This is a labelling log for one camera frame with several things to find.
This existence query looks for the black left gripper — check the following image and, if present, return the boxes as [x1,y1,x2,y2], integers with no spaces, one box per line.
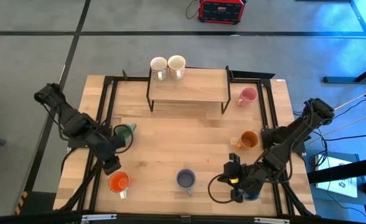
[91,133,126,175]

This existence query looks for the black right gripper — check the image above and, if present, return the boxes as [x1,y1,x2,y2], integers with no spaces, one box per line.
[223,152,266,203]

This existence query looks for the orange-lined white mug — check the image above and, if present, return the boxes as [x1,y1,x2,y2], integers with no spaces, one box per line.
[108,171,130,200]

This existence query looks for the blue mug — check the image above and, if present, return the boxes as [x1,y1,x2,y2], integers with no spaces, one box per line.
[243,191,261,202]

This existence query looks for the green faceted mug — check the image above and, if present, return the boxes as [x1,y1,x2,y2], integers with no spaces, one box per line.
[113,123,138,147]

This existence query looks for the orange faceted mug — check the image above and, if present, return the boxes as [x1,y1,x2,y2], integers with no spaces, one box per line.
[235,130,260,150]

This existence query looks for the grey faceted mug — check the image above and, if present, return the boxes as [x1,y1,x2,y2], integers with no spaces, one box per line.
[176,169,197,197]

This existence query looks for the pink faceted mug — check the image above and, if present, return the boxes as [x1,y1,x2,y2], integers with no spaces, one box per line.
[237,86,259,107]

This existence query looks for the dotted white mug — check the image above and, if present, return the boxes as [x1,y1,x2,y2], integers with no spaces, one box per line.
[149,56,168,81]

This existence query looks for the pink-patterned white mug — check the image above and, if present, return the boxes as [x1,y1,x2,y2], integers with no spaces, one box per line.
[167,55,187,80]

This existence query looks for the yellow black hazard tape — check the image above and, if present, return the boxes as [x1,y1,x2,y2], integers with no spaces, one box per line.
[14,190,29,216]

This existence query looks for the wooden shelf riser black legs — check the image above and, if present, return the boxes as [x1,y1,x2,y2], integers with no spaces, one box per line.
[146,65,232,115]

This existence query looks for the black flat panel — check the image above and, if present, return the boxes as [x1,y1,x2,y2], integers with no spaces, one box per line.
[229,70,276,80]

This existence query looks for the white printed sheet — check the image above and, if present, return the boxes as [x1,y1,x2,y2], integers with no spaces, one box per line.
[315,154,360,198]

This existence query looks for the black floor beam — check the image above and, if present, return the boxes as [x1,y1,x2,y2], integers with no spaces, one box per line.
[307,155,366,184]

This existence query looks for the red and black toolbox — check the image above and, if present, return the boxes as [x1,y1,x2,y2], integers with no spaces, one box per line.
[198,0,247,25]

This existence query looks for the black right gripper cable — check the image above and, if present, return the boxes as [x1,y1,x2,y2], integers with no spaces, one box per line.
[207,173,233,205]

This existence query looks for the silver metal bracket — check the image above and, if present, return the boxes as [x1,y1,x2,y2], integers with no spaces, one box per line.
[81,213,118,223]
[253,217,290,224]

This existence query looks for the black camera rail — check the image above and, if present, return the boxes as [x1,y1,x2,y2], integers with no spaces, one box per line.
[0,211,366,224]

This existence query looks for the black aluminium table frame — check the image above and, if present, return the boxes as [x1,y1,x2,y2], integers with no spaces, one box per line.
[57,70,316,218]

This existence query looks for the white cable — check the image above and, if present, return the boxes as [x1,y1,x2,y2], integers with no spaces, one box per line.
[306,108,366,147]
[334,92,366,111]

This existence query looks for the black floor cable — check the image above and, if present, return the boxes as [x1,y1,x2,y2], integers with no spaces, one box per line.
[324,132,366,142]

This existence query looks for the black neighbouring table frame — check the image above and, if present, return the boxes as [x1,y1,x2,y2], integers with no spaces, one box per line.
[294,0,366,85]

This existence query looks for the black toolbox cable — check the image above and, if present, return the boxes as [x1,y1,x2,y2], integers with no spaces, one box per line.
[185,0,202,20]

